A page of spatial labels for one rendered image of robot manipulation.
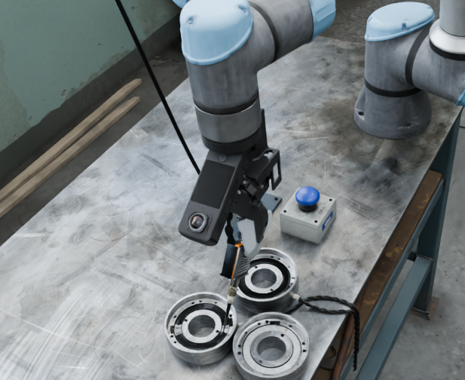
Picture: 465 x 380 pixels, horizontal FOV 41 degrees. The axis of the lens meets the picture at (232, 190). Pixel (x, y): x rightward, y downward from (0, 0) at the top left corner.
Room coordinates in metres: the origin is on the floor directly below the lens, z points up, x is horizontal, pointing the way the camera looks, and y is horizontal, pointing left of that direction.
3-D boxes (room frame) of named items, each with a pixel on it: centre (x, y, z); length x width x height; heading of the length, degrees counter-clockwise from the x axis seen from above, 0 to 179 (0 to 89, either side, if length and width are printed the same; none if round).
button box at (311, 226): (0.75, -0.12, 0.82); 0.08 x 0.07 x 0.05; 143
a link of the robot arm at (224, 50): (0.60, -0.01, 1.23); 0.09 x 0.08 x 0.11; 126
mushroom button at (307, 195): (0.75, -0.12, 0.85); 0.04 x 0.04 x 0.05
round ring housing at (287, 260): (0.62, -0.03, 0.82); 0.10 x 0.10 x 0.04
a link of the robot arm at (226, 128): (0.60, -0.01, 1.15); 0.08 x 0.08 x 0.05
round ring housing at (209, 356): (0.55, 0.07, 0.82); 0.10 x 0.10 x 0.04
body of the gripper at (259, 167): (0.61, -0.01, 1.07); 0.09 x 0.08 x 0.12; 144
